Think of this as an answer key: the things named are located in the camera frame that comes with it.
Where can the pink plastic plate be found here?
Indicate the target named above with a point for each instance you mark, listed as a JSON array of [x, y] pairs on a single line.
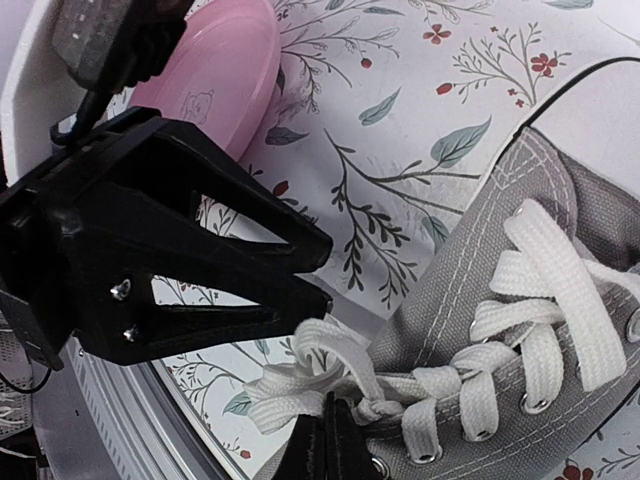
[[222, 74]]

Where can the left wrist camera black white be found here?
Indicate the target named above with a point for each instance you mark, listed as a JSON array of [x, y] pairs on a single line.
[[72, 58]]

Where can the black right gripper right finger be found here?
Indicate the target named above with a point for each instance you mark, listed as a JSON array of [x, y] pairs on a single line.
[[348, 456]]

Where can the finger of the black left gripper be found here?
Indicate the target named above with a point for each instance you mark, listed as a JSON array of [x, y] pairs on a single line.
[[136, 329], [128, 194]]

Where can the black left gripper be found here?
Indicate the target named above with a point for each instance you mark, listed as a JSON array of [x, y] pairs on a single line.
[[45, 245]]

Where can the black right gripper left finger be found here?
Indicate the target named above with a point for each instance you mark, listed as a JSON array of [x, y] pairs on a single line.
[[305, 454]]

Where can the aluminium front rail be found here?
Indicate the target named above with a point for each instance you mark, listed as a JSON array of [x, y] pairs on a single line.
[[98, 420]]

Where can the floral patterned table mat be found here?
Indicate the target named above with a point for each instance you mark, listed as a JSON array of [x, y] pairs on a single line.
[[385, 121]]

